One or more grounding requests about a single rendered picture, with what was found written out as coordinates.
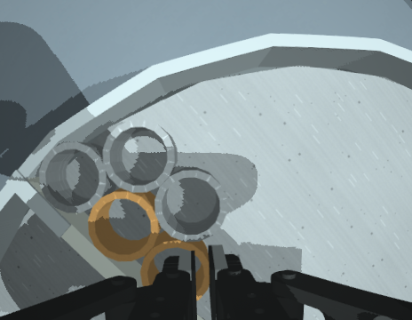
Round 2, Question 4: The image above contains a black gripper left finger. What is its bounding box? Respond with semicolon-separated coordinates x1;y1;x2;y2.
0;248;197;320

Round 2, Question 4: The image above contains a grey metal bushing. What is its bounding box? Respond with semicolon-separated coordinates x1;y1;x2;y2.
103;120;178;193
39;142;116;213
154;167;227;242

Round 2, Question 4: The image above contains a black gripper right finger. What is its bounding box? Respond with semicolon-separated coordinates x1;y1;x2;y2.
208;244;412;320

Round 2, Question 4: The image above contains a bronze bushing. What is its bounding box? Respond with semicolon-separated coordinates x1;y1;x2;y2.
88;188;161;261
140;231;210;301

